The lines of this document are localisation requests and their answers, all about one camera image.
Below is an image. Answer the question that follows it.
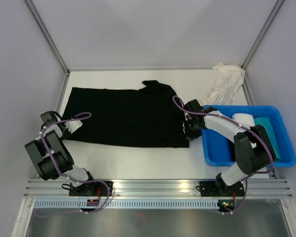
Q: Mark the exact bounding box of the black t-shirt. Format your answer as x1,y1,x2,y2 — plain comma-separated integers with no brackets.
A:
62,80,189,148

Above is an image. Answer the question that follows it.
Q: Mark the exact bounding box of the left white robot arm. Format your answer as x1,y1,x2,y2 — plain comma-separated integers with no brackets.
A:
25,111,101,197

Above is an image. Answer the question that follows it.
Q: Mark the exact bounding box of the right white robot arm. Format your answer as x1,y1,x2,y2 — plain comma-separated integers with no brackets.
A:
183,99,276,195

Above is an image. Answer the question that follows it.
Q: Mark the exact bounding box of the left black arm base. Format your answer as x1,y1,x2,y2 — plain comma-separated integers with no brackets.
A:
68,181,113,197

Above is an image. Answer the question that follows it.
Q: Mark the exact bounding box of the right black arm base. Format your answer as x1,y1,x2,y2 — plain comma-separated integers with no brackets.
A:
196,181,245,197

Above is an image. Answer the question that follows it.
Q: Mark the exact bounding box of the blue plastic bin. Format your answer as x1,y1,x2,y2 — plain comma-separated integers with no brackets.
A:
201,105,296,167

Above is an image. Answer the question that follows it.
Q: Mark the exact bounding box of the rolled white t-shirt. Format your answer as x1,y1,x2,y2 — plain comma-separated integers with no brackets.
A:
232,113,255,127

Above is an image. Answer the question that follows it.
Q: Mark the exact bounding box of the crumpled cream t-shirt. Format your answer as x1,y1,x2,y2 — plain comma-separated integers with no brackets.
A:
199,62,245,106

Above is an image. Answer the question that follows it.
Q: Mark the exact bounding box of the rolled teal t-shirt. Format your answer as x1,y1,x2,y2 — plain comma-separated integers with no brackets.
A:
254,117,282,162

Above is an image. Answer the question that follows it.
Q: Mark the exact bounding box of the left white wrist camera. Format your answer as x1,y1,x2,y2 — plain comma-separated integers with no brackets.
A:
65,120,83,134

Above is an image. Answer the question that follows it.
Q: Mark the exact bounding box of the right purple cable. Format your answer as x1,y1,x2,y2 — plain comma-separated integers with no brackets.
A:
172,95,274,215

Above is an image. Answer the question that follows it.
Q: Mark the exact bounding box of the purple cable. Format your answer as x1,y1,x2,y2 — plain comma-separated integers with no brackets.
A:
172,95,274,215
34,112,111,218

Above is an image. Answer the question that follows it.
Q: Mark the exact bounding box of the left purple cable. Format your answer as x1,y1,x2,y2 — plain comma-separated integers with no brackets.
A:
34,112,111,218

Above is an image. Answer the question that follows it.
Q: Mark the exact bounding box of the aluminium mounting rail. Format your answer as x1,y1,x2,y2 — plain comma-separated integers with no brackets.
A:
23,179,293,199

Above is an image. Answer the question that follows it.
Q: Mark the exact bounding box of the right aluminium frame post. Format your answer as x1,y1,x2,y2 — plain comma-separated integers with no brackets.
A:
240,0,287,70

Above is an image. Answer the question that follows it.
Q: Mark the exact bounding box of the aluminium frame post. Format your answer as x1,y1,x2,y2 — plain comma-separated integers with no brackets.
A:
240,0,287,70
23,0,70,76

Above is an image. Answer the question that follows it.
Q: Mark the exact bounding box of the slotted white cable duct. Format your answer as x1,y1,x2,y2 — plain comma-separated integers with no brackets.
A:
34,198,219,209

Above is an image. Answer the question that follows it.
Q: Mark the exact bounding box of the left aluminium frame post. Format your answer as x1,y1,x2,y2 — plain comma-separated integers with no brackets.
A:
23,0,70,76

